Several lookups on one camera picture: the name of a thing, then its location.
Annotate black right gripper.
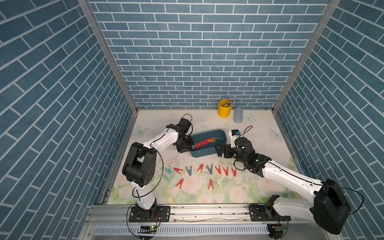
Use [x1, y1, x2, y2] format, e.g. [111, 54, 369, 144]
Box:
[214, 143, 247, 166]

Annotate dark teal storage box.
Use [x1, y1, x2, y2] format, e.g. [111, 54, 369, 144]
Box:
[190, 130, 227, 158]

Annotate dark teal clothespin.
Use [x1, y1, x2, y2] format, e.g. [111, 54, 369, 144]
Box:
[207, 164, 214, 175]

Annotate red clothespin row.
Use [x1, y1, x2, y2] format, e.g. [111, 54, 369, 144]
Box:
[176, 179, 184, 189]
[208, 179, 215, 190]

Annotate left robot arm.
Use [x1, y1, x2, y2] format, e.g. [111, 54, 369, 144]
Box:
[122, 117, 193, 214]

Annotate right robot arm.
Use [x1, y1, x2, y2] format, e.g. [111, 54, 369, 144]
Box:
[215, 137, 351, 235]

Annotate red clothespin in box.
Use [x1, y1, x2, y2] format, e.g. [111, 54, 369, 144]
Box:
[194, 140, 209, 150]

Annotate yellow pen cup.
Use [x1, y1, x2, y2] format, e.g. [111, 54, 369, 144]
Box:
[218, 100, 232, 118]

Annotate grey blue cylinder case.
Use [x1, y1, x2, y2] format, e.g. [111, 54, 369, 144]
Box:
[234, 107, 243, 124]

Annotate pens in yellow cup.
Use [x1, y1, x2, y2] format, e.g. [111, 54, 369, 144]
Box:
[224, 99, 235, 108]

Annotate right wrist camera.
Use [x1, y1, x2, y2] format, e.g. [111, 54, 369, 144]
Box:
[229, 130, 241, 148]

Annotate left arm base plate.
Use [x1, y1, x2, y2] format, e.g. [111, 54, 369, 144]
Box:
[128, 205, 171, 223]

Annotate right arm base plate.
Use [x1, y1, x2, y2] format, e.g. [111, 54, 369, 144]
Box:
[249, 204, 291, 222]

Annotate aluminium front rail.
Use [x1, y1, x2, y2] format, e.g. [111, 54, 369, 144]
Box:
[85, 203, 331, 225]

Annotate aluminium corner post left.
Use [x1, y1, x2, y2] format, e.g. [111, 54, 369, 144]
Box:
[78, 0, 138, 115]

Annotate aluminium corner post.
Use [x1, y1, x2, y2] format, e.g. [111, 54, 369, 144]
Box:
[272, 0, 341, 115]
[78, 0, 138, 115]

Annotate aluminium corner post right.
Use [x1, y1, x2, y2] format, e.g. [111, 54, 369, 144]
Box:
[272, 0, 341, 115]

